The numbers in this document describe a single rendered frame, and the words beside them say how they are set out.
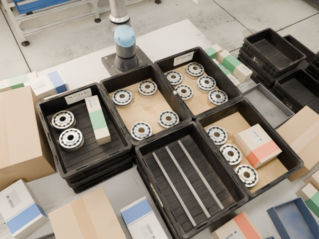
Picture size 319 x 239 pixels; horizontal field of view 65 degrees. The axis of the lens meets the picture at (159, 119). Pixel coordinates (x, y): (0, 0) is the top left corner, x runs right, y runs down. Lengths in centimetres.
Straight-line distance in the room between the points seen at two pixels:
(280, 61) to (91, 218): 182
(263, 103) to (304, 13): 251
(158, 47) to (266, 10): 224
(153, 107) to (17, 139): 63
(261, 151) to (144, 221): 58
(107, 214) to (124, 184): 24
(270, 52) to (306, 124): 102
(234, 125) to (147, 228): 63
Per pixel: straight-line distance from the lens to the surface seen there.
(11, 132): 124
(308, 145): 136
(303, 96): 227
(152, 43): 180
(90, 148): 118
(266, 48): 234
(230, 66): 168
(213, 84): 138
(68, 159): 118
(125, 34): 143
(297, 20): 380
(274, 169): 125
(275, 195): 136
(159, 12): 333
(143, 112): 125
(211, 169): 115
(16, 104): 133
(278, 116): 159
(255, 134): 121
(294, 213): 137
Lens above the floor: 186
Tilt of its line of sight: 57 degrees down
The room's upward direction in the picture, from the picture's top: 6 degrees clockwise
